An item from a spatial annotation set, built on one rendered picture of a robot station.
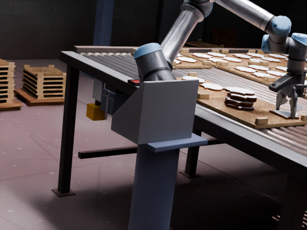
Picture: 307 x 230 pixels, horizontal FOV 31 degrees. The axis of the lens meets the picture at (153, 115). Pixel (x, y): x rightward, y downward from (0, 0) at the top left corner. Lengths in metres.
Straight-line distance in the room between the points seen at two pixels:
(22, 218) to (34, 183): 0.52
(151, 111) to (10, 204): 1.71
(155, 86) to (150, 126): 0.15
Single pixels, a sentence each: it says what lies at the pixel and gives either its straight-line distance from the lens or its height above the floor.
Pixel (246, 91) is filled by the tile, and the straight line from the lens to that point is 2.57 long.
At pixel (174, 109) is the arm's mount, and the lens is 2.13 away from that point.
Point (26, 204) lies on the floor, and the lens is 3.58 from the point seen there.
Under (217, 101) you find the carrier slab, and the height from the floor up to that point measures 0.94.
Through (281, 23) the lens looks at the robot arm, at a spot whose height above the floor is 1.34.
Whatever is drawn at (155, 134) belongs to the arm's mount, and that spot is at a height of 0.90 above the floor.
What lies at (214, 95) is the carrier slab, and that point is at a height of 0.94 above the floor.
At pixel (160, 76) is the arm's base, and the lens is 2.17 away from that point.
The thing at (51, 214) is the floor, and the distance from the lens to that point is 3.46.
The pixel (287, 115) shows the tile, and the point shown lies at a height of 0.95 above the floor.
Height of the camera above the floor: 1.53
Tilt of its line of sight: 15 degrees down
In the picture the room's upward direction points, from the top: 7 degrees clockwise
